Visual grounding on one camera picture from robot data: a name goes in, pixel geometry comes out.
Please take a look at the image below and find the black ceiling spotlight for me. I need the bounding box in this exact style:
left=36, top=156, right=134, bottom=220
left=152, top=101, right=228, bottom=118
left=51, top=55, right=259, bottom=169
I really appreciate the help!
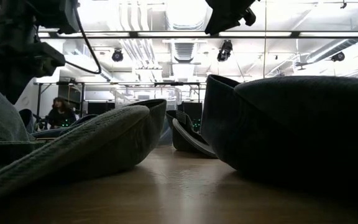
left=111, top=49, right=124, bottom=62
left=331, top=51, right=346, bottom=62

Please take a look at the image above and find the person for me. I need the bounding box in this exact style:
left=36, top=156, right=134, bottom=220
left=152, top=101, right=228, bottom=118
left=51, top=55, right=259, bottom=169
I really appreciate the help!
left=47, top=96, right=77, bottom=129

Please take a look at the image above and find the black background rig frame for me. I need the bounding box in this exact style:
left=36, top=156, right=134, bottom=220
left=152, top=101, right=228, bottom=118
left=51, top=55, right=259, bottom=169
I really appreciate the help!
left=32, top=81, right=208, bottom=125

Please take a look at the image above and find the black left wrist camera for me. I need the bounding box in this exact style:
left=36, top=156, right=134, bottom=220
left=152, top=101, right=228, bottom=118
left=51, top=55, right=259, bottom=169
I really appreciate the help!
left=35, top=0, right=80, bottom=34

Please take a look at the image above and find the silver ceiling air duct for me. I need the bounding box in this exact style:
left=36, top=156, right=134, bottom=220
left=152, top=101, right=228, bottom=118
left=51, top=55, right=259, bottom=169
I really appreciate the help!
left=165, top=0, right=209, bottom=63

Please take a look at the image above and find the black left camera cable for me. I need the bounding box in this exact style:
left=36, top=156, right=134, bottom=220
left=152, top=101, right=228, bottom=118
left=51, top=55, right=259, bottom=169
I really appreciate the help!
left=64, top=5, right=103, bottom=75

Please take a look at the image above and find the black partition screen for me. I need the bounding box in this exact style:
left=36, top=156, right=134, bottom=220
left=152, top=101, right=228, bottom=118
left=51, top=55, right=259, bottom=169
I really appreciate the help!
left=87, top=101, right=203, bottom=131

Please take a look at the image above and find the blue denim hat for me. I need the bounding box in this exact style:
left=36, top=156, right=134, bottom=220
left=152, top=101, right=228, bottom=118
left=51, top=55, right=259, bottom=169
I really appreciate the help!
left=159, top=117, right=174, bottom=146

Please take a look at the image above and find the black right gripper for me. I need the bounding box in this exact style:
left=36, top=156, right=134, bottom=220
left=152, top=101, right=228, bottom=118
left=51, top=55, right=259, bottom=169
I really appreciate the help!
left=204, top=0, right=257, bottom=35

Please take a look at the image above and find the black overhead beam with lights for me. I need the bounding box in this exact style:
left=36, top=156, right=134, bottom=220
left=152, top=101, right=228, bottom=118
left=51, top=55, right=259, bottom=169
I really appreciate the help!
left=0, top=30, right=358, bottom=40

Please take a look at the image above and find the black hanging camera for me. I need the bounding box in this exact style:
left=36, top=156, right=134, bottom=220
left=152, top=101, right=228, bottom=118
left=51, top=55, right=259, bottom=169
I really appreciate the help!
left=216, top=39, right=234, bottom=62

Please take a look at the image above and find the thin hanging cable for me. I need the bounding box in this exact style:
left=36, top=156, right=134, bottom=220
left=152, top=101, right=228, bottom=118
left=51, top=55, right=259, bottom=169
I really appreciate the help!
left=263, top=0, right=267, bottom=78

